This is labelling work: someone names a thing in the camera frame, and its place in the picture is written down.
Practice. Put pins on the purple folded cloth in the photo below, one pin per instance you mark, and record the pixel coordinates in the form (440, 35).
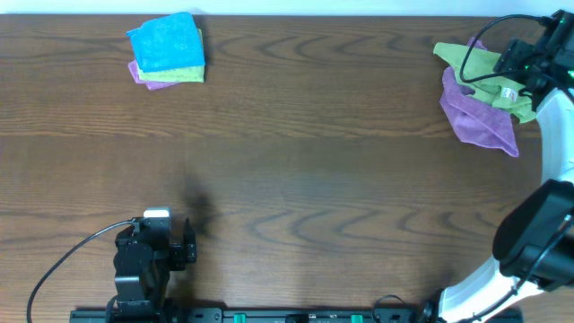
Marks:
(150, 85)

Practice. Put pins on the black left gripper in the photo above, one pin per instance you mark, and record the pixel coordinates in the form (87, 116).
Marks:
(178, 256)

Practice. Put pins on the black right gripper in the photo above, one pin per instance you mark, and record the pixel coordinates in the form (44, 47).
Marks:
(514, 56)

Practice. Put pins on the purple crumpled cloth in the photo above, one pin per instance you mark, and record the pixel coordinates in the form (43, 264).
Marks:
(478, 113)

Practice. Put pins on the light green cloth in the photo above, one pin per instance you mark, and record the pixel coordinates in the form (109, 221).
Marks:
(484, 72)

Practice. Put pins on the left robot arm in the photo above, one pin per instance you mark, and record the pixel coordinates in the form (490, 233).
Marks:
(146, 256)

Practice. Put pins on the blue folded cloth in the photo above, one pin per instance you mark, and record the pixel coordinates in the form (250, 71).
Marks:
(166, 43)

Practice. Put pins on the green folded cloth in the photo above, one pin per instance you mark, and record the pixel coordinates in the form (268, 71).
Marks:
(193, 74)

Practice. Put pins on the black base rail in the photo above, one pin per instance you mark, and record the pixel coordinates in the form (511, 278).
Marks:
(216, 315)

